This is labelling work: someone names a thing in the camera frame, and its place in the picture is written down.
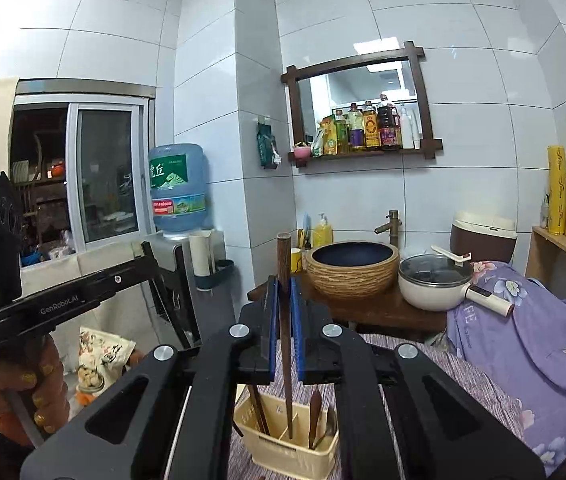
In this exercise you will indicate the beige cloth cover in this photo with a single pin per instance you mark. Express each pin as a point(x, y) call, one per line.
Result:
point(108, 265)

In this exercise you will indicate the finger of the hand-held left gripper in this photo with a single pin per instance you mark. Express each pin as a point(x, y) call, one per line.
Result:
point(159, 272)

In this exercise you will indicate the dark soy sauce bottle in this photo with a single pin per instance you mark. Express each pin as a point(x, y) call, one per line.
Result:
point(389, 127)

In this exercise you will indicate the white paper cup stack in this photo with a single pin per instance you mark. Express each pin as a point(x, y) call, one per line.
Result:
point(199, 255)

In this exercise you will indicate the single dark chopstick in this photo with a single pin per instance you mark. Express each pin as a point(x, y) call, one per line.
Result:
point(285, 310)

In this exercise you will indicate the pile of brown wooden chopsticks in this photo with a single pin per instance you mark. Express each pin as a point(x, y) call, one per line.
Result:
point(258, 407)

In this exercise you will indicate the person's left hand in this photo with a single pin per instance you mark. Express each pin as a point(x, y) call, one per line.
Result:
point(23, 375)

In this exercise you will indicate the printed snack bag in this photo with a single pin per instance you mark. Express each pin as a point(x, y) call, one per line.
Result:
point(105, 355)

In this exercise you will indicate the purple label sauce bottle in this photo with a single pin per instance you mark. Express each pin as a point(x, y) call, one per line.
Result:
point(357, 132)

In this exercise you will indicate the yellow label sauce bottle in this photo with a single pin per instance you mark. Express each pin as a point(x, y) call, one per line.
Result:
point(371, 130)

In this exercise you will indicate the teal cup holder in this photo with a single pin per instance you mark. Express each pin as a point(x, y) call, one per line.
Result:
point(218, 275)

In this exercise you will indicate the brown and white rice cooker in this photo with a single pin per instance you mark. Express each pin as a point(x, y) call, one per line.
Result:
point(483, 240)

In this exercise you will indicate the bronze faucet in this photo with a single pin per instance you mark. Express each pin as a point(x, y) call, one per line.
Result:
point(392, 227)

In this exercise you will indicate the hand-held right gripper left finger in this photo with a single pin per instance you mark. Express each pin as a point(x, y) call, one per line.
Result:
point(273, 330)

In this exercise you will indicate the woven sink basin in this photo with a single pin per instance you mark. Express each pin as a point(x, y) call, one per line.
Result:
point(353, 277)

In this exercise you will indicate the green oil bottle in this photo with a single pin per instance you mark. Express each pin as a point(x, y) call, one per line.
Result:
point(342, 135)

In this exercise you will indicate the white pot with glass lid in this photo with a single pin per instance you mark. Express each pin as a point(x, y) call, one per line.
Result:
point(428, 295)

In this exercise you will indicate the blue water bottle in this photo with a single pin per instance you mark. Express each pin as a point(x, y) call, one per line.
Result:
point(178, 185)

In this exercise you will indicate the grey water dispenser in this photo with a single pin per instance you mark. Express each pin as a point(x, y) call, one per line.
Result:
point(183, 260)

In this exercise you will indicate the light wooden shelf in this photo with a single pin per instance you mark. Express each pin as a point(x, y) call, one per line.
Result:
point(545, 255)

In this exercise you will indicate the purple floral cloth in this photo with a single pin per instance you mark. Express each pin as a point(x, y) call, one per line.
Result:
point(553, 350)

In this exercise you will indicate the pink bowl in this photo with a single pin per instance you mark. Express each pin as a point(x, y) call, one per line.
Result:
point(302, 152)

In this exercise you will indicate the yellow cup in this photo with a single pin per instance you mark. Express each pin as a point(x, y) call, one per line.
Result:
point(298, 262)

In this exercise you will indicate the yellow soap bottle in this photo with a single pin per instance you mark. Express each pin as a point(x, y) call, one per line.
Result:
point(322, 235)

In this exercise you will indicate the cream plastic utensil holder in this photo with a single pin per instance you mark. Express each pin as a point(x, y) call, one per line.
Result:
point(283, 457)

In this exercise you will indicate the white rice paddle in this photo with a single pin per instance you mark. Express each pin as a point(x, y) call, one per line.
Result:
point(450, 255)

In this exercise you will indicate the wooden framed mirror shelf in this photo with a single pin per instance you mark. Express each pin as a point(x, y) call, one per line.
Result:
point(425, 95)

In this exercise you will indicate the sliding window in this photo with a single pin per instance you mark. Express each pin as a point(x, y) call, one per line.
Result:
point(105, 175)

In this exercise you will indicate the yellow seasoning bag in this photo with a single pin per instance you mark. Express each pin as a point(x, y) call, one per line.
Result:
point(327, 137)

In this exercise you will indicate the green hanging packet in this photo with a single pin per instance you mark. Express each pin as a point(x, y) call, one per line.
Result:
point(267, 145)

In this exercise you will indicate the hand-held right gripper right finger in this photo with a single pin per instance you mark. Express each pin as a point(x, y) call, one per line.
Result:
point(297, 330)

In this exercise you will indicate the yellow film roll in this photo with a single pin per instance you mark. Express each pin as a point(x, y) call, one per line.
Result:
point(558, 190)

